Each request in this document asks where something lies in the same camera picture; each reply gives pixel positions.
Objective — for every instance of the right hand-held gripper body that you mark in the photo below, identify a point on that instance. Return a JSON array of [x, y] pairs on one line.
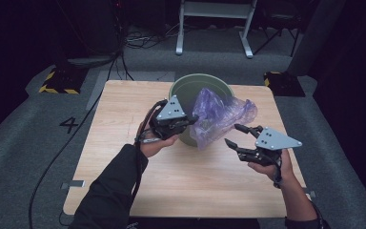
[[276, 141]]

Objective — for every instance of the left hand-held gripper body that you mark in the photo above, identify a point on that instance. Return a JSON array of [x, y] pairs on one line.
[[171, 114]]

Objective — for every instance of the purple plastic bag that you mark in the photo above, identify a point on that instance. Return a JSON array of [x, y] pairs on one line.
[[219, 117]]

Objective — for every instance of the green round bin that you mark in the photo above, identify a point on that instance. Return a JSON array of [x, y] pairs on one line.
[[187, 90]]

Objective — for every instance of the person's right hand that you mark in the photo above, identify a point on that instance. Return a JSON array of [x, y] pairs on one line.
[[284, 171]]

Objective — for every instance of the person's left hand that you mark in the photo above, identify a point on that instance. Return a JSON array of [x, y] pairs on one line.
[[152, 146]]

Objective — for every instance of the black yellow striped base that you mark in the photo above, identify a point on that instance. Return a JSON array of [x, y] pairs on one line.
[[284, 84], [63, 79]]

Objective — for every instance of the grey tape piece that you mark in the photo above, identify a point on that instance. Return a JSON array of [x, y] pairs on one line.
[[74, 184], [311, 194]]

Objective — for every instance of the black tripod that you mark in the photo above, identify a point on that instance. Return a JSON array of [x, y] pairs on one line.
[[279, 22]]

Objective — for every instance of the white metal stand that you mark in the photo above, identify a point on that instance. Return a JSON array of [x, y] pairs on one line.
[[214, 9]]

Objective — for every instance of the grey curtain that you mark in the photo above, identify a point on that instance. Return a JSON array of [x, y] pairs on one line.
[[317, 35]]

